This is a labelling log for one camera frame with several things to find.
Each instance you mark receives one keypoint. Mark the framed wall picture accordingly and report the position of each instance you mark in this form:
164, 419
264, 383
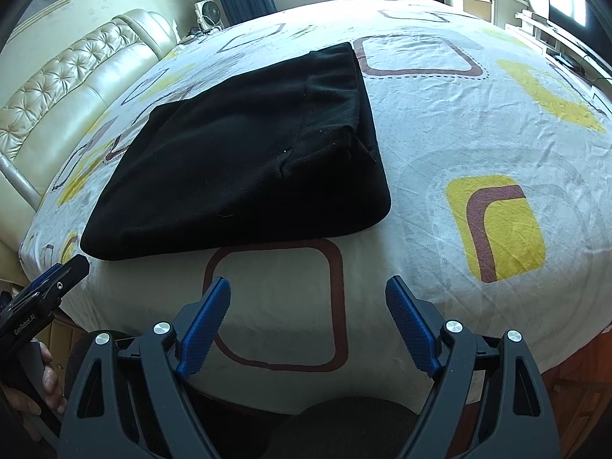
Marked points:
40, 7

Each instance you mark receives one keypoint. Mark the cream tufted leather headboard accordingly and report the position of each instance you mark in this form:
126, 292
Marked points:
62, 86

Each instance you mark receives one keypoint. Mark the black pants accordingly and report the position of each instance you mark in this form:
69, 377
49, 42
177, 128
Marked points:
239, 162

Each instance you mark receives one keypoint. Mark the person's left hand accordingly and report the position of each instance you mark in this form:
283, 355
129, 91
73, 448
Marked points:
50, 377

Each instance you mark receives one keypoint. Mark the white television stand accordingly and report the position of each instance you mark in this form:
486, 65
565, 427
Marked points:
545, 31

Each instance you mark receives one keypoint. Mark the black flat television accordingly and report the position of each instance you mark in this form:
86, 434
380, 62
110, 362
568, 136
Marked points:
569, 5

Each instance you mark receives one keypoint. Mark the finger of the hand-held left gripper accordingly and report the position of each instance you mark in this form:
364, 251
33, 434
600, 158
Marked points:
67, 275

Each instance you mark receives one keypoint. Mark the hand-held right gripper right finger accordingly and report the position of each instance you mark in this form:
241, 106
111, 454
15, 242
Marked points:
413, 330

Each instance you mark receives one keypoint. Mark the white vanity table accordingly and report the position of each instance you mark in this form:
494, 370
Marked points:
473, 0

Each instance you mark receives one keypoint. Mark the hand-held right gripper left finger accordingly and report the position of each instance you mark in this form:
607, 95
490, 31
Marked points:
203, 330

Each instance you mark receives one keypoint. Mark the patterned white bed sheet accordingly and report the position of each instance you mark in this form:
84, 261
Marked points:
430, 119

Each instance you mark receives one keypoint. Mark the white fan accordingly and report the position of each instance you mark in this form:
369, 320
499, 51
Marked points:
206, 12

